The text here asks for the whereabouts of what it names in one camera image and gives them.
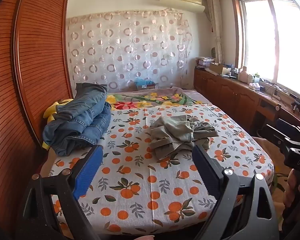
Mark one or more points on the white plastic bottle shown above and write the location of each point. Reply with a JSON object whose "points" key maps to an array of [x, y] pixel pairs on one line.
{"points": [[243, 76]]}

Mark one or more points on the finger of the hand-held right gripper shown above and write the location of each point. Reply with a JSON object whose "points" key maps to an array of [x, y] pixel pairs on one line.
{"points": [[277, 133], [288, 124]]}

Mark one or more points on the wooden frame window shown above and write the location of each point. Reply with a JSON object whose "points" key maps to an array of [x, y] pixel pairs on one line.
{"points": [[260, 30]]}

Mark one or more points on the yellow plush toy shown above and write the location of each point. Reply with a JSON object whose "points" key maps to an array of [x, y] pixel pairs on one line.
{"points": [[51, 108]]}

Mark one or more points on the stack of papers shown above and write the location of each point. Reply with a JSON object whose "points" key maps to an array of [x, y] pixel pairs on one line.
{"points": [[205, 62]]}

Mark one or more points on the small cardboard box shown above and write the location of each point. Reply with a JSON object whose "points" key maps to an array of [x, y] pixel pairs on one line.
{"points": [[147, 87]]}

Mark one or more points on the grey-green pants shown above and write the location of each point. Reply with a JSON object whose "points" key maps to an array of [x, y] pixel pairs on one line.
{"points": [[177, 135]]}

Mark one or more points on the floral blanket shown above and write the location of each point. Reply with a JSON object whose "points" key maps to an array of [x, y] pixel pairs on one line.
{"points": [[145, 98]]}

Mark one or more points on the orange fruit print bed sheet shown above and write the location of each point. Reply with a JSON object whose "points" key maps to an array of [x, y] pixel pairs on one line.
{"points": [[150, 180]]}

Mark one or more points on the wooden slatted wardrobe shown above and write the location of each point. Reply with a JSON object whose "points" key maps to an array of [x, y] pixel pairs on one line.
{"points": [[27, 80]]}

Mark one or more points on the dark round bin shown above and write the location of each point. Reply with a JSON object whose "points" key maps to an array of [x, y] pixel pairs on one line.
{"points": [[261, 133]]}

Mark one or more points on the green cap bottle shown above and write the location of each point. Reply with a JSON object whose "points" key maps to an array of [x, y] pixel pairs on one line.
{"points": [[257, 78]]}

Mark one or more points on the person's right forearm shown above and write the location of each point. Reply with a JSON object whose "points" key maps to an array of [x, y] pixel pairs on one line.
{"points": [[297, 222]]}

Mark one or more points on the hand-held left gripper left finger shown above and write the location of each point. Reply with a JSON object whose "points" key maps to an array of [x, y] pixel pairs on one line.
{"points": [[90, 170]]}

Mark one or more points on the folded blue jeans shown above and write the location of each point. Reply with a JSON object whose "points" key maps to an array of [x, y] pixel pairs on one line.
{"points": [[75, 132], [90, 100]]}

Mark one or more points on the person's right hand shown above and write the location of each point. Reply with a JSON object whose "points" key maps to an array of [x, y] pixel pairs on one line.
{"points": [[291, 187]]}

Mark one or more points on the white tissue pack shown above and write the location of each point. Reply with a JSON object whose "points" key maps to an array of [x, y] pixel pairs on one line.
{"points": [[254, 86]]}

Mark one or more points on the wooden cabinet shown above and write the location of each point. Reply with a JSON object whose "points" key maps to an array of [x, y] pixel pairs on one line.
{"points": [[225, 92]]}

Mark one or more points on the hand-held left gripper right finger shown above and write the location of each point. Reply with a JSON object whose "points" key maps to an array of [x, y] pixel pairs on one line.
{"points": [[205, 170]]}

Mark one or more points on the cream window curtain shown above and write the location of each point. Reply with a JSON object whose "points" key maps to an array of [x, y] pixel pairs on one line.
{"points": [[215, 25]]}

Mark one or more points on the dark round fan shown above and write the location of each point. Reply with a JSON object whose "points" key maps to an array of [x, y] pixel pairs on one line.
{"points": [[213, 52]]}

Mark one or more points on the circle pattern sheer curtain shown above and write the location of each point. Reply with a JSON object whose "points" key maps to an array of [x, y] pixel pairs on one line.
{"points": [[130, 50]]}

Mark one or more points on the open cardboard box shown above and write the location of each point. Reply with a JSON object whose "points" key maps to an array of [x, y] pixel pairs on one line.
{"points": [[218, 68]]}

